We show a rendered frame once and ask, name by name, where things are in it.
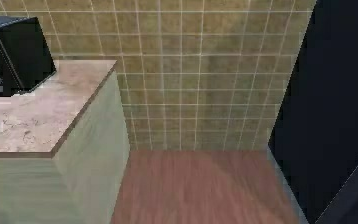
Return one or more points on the black fridge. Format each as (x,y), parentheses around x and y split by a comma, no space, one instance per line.
(333,100)

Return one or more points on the pale green kitchen counter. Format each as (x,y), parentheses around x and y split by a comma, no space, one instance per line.
(70,140)

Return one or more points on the black microwave oven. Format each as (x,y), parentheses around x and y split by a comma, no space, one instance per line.
(20,53)

